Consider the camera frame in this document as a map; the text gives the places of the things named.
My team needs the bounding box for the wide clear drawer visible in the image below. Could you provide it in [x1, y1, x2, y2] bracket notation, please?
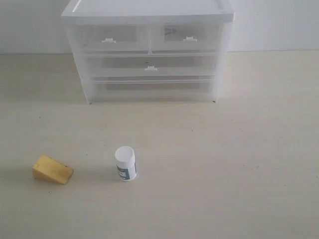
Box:
[86, 75, 214, 102]
[86, 56, 215, 77]

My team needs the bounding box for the middle wide clear drawer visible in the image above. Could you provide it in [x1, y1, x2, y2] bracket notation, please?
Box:
[86, 56, 215, 77]

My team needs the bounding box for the white pill bottle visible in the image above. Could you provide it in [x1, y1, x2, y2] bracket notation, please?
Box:
[114, 146, 137, 181]

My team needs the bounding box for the bottom wide clear drawer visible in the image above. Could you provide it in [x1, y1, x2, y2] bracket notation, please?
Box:
[86, 75, 214, 102]

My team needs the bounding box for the white plastic drawer cabinet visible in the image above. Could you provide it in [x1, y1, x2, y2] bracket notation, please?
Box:
[61, 0, 235, 104]

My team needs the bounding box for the yellow wedge block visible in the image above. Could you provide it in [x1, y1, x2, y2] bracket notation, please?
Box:
[32, 155, 73, 185]

